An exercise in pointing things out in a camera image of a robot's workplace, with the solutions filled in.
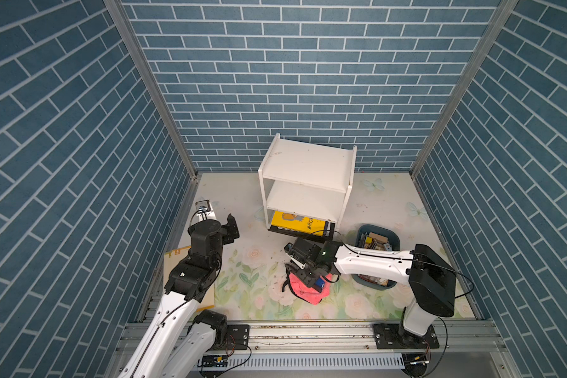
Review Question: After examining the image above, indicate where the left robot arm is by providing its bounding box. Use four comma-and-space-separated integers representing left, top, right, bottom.
120, 211, 239, 377

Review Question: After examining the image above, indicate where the circuit board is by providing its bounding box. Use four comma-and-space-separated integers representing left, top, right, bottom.
402, 354, 430, 378
198, 354, 229, 371

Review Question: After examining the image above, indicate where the white two-tier bookshelf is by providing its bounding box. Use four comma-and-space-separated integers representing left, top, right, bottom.
258, 134, 358, 227

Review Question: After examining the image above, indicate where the left circuit board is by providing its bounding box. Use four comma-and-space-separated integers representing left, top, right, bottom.
198, 354, 229, 371

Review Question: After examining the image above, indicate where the teal storage basket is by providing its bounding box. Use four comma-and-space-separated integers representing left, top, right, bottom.
352, 225, 401, 291

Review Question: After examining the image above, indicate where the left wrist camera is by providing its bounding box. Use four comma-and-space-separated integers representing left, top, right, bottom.
193, 199, 217, 223

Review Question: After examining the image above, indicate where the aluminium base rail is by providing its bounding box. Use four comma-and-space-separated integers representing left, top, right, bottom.
108, 319, 516, 378

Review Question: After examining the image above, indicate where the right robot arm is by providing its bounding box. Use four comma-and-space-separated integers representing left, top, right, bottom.
282, 238, 458, 337

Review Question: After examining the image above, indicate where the beige textbook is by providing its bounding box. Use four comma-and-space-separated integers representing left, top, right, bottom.
164, 246, 218, 310

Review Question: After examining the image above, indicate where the pink and grey cloth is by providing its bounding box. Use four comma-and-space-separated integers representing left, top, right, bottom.
281, 273, 331, 306

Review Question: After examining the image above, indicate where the yellow book under shelf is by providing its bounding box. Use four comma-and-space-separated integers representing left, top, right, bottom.
268, 211, 335, 243

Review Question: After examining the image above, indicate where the right circuit board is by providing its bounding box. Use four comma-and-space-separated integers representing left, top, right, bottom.
402, 354, 430, 378

